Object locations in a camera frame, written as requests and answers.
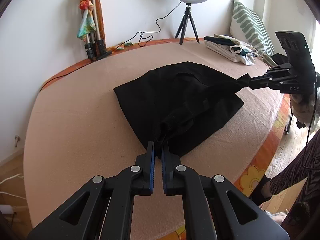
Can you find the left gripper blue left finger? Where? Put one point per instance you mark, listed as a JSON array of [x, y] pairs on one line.
[[102, 208]]

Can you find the folded silver tripod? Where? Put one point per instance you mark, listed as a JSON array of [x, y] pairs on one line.
[[95, 45]]

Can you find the white gloved right hand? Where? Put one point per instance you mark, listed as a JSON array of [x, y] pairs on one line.
[[306, 108]]

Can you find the black t-shirt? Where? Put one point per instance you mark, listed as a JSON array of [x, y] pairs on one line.
[[180, 105]]

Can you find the black mini tripod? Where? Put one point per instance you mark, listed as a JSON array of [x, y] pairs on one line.
[[187, 17]]

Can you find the colourful braided scarf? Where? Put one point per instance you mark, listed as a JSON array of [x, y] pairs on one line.
[[87, 24]]

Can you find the stack of folded clothes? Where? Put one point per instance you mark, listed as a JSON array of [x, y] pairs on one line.
[[232, 49]]

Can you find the orange floral bedsheet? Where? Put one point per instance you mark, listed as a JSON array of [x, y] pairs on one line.
[[77, 129]]

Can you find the peach towel blanket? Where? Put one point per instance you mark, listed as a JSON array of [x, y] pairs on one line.
[[151, 143]]

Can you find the green white striped cushion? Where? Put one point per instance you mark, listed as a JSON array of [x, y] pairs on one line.
[[246, 26]]

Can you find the black camera module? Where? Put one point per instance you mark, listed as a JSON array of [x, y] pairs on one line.
[[299, 57]]

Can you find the metal door stopper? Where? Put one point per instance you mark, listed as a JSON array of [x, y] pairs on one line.
[[17, 139]]

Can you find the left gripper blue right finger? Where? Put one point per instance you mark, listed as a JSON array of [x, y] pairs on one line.
[[213, 207]]

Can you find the zebra patterned trousers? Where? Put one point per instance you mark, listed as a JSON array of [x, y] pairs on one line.
[[305, 166]]

